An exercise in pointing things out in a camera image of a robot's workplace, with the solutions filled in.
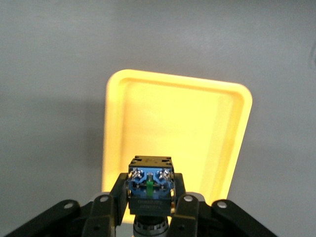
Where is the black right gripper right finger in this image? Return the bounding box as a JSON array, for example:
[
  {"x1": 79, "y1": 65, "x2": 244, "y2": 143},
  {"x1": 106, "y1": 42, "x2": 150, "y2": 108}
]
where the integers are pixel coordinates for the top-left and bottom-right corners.
[{"x1": 170, "y1": 173, "x2": 278, "y2": 237}]

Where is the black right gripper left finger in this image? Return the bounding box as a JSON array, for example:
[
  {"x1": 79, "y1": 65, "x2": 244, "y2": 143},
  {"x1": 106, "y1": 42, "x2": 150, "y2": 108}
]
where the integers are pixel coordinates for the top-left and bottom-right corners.
[{"x1": 3, "y1": 173, "x2": 129, "y2": 237}]

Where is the yellow push button switch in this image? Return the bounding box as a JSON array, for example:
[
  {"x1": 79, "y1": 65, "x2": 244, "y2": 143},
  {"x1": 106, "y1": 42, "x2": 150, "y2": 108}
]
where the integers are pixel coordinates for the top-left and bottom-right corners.
[{"x1": 127, "y1": 155, "x2": 176, "y2": 237}]

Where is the yellow plastic tray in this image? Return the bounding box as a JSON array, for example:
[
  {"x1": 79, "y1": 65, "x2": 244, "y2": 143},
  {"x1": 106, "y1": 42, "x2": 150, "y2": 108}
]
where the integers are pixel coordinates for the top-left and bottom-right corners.
[{"x1": 101, "y1": 69, "x2": 253, "y2": 223}]

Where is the dark grey table mat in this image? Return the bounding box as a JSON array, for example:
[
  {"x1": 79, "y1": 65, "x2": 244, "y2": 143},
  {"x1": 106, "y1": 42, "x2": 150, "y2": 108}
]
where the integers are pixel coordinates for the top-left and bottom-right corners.
[{"x1": 0, "y1": 0, "x2": 316, "y2": 237}]

